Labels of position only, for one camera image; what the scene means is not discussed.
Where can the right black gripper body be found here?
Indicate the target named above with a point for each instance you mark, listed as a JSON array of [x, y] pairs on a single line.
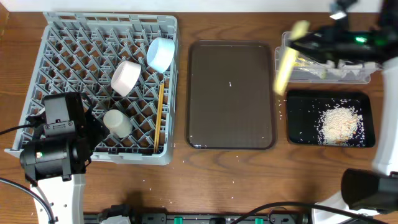
[[301, 45]]

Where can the green yellow snack wrapper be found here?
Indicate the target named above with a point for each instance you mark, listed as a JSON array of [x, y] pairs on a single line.
[[307, 65]]

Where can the yellow plate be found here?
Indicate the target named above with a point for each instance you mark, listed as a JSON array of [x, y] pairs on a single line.
[[288, 59]]

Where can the light blue bowl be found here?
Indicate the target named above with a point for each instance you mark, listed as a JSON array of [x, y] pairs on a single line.
[[160, 54]]

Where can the white pink bowl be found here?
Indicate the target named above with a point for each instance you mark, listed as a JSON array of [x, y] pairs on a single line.
[[125, 77]]

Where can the cream white cup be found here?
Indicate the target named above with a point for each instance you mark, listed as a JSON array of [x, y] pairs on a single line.
[[117, 123]]

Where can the white tissue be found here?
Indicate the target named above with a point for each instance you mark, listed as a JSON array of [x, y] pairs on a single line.
[[342, 68]]

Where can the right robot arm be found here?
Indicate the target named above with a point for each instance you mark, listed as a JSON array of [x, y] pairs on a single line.
[[364, 193]]

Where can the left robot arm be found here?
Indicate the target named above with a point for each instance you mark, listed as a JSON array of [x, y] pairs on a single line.
[[55, 159]]

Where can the clear plastic waste bin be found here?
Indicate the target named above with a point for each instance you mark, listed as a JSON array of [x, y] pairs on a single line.
[[363, 77]]

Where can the black rectangular tray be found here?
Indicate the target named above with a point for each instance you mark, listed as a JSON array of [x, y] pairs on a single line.
[[303, 107]]

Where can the spilled rice food scraps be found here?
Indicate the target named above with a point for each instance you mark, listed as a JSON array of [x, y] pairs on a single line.
[[341, 124]]

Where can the dark brown serving tray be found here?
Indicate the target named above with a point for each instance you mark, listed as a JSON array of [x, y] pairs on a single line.
[[230, 99]]

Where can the grey plastic dish rack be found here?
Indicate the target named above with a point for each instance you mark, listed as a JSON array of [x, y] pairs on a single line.
[[80, 52]]

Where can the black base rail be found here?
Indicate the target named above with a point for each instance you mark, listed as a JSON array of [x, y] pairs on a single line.
[[126, 214]]

